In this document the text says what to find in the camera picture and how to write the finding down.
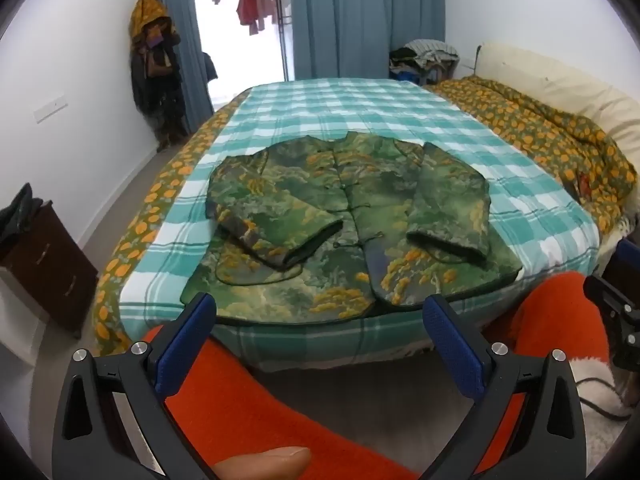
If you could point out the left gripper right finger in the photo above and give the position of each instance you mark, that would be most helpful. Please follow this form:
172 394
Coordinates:
549 440

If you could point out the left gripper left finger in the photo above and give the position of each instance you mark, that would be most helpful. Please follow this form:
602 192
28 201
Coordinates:
90 440

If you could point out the green landscape print jacket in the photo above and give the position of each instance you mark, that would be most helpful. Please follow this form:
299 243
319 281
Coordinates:
312 231

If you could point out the pile of clothes on chair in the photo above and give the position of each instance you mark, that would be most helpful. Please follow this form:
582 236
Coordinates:
424 62

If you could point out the pink clothes on clothesline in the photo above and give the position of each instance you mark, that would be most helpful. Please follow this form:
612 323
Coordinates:
253 13

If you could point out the operator left hand thumb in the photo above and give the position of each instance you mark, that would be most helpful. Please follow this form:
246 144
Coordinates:
287 463

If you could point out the red trousers of operator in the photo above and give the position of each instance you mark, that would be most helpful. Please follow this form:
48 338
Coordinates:
388 420

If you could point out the olive orange floral quilt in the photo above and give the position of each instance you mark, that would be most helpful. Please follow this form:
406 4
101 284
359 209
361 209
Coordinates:
570 147

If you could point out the cream pillow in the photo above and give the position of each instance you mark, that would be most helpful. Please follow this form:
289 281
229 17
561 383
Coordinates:
564 87

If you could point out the dark brown wooden nightstand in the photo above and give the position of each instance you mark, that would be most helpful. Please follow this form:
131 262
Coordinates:
52 269

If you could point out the dark cloth on nightstand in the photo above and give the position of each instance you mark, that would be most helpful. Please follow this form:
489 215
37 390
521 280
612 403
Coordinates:
16 219

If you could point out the olive orange floral bedsheet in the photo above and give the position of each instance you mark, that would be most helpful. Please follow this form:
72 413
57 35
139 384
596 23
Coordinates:
108 334

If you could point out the hanging coats with yellow hood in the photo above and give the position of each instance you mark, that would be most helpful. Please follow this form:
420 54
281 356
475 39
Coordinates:
155 72

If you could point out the blue curtain right panel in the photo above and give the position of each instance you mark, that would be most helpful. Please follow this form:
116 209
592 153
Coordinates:
353 38

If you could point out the white wall switch plate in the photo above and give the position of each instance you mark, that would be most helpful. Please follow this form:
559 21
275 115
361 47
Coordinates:
50 108

